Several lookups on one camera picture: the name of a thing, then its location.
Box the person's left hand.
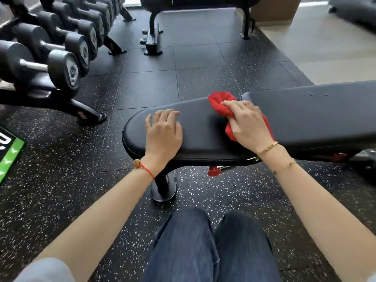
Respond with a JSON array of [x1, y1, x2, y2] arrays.
[[145, 109, 183, 171]]

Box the person's right hand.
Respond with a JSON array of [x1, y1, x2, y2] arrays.
[[220, 100, 278, 155]]

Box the red cleaning cloth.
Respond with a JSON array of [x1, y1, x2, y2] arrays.
[[208, 91, 275, 142]]

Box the person's left forearm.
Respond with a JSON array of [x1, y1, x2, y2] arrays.
[[29, 157, 169, 282]]

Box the person's right forearm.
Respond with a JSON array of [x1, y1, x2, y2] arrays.
[[258, 143, 376, 282]]

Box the black bench seat pad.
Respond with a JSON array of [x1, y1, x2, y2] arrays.
[[122, 95, 262, 167]]

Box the black dumbbell rack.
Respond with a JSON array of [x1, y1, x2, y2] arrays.
[[0, 6, 136, 126]]

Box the black bench back pad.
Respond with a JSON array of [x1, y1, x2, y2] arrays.
[[241, 80, 376, 162]]

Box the row of black dumbbells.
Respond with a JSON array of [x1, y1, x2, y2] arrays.
[[0, 0, 127, 99]]

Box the black flat weight bench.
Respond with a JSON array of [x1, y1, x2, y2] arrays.
[[139, 0, 262, 56]]

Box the blue denim jeans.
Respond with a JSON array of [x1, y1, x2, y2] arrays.
[[142, 207, 281, 282]]

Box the brown wooden cabinet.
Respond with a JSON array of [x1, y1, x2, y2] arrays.
[[250, 0, 303, 27]]

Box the green and black floor mat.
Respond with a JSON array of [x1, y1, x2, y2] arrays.
[[0, 126, 26, 185]]

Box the black padded gym equipment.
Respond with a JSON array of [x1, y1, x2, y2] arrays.
[[327, 0, 376, 30]]

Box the light grey shirt sleeve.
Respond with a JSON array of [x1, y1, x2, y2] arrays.
[[13, 258, 76, 282]]

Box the gold bangle bracelet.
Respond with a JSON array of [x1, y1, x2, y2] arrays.
[[257, 140, 279, 158]]

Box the red string bracelet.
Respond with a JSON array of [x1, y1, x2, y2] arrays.
[[133, 159, 155, 180]]

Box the black adjustable bench frame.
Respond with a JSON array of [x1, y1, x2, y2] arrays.
[[151, 148, 376, 203]]

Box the thin gold chain bracelet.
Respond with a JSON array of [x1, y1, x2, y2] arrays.
[[272, 158, 297, 175]]

